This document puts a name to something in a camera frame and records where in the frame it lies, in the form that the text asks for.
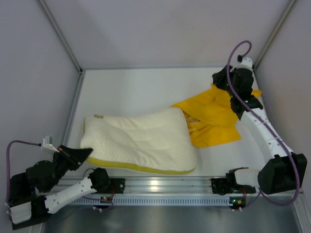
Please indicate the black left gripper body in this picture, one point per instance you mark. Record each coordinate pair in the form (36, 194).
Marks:
(69, 157)

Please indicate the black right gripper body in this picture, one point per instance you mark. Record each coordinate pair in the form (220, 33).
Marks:
(219, 79)

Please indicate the yellow pillowcase with white print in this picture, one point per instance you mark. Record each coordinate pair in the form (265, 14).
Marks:
(209, 118)

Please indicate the white quilted pillow green band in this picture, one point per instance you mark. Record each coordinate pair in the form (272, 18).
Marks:
(155, 143)

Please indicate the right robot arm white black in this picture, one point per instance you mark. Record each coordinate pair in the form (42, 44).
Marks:
(283, 170)

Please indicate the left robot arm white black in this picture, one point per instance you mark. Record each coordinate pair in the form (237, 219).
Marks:
(28, 197)

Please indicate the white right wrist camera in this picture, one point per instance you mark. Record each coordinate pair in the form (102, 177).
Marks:
(246, 63)

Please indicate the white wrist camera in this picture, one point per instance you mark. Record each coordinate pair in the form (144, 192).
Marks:
(47, 144)
(246, 63)

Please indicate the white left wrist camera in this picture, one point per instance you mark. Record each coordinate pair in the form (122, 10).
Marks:
(47, 144)

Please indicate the perforated metal cable duct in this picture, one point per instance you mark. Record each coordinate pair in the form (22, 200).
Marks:
(163, 201)

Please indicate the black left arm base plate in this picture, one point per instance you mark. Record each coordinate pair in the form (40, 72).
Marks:
(117, 186)

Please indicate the aluminium front rail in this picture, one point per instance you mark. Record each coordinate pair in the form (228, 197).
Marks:
(165, 185)

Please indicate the aluminium right corner post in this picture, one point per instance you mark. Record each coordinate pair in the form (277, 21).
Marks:
(274, 32)

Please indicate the aluminium corner post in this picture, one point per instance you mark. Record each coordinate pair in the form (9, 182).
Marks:
(58, 32)
(274, 32)

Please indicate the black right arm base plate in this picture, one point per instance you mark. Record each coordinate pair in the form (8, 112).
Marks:
(223, 186)

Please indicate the aluminium left corner post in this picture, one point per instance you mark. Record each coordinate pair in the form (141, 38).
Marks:
(58, 32)

